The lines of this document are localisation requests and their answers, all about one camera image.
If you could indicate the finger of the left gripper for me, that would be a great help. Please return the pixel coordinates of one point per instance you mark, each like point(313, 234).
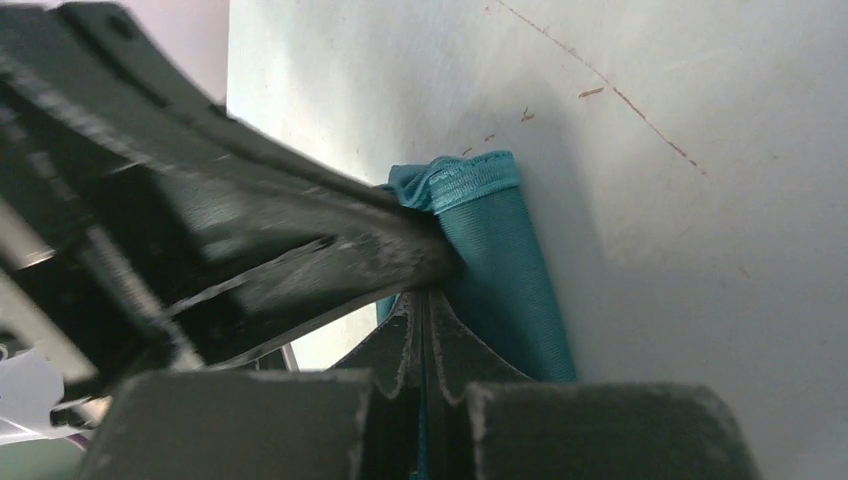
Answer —
point(234, 298)
point(92, 68)

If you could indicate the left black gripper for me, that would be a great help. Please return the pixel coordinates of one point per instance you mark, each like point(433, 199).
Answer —
point(96, 250)

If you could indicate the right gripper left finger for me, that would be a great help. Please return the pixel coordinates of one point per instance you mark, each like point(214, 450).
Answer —
point(356, 420)

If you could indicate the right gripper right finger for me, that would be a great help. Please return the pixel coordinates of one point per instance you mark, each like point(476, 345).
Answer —
point(487, 420)

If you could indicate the teal satin napkin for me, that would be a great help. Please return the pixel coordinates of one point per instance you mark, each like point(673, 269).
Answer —
point(503, 293)

